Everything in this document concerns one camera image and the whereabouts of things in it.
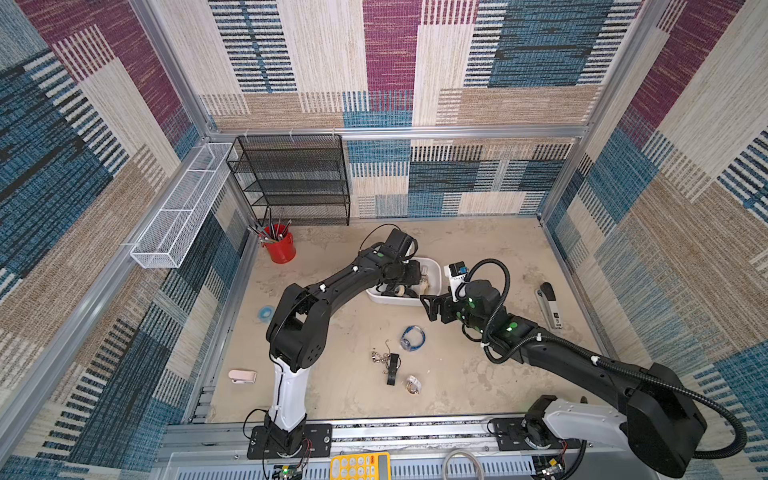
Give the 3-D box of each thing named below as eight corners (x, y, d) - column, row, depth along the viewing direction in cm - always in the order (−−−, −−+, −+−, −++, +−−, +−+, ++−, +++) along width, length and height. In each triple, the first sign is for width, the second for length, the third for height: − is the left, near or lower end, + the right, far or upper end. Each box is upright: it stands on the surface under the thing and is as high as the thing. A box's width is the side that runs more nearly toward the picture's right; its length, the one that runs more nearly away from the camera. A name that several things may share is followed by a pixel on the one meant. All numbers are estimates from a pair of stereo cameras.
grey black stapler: (549, 331, 93) (557, 323, 89) (535, 292, 102) (541, 282, 98) (559, 331, 93) (567, 323, 89) (544, 292, 102) (551, 282, 98)
